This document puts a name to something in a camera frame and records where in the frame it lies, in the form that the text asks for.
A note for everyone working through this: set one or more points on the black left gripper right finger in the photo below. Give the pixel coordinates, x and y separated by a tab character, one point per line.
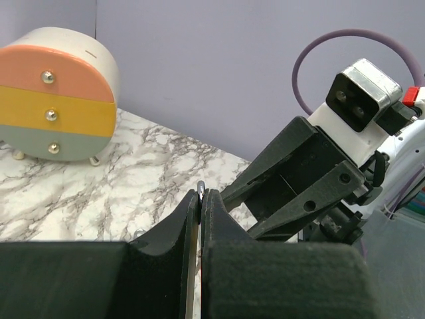
244	278

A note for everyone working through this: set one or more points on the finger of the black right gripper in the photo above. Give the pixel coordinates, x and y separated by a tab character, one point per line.
326	192
298	131

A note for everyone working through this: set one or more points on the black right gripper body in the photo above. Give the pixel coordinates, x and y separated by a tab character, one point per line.
311	162

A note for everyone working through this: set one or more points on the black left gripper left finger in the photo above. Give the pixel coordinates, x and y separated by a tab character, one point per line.
152	276

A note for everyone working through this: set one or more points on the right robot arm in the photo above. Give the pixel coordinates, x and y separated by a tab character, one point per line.
402	178

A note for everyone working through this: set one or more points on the round pastel drawer cabinet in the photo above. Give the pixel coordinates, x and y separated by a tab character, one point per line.
59	95

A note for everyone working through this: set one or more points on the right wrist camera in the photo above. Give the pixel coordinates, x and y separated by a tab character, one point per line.
358	95

